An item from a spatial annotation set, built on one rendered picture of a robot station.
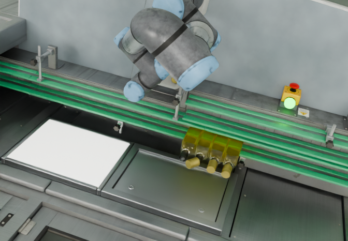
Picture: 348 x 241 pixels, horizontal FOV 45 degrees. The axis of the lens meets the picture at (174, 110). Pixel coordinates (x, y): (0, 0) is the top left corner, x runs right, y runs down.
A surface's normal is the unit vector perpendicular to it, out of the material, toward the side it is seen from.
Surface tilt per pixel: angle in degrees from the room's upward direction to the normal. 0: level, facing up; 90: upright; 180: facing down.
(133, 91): 0
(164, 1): 7
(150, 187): 90
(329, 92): 0
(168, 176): 90
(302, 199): 90
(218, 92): 90
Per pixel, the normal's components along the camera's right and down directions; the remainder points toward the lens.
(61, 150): 0.14, -0.84
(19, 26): 0.95, 0.26
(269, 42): -0.29, 0.47
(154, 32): -0.43, 0.05
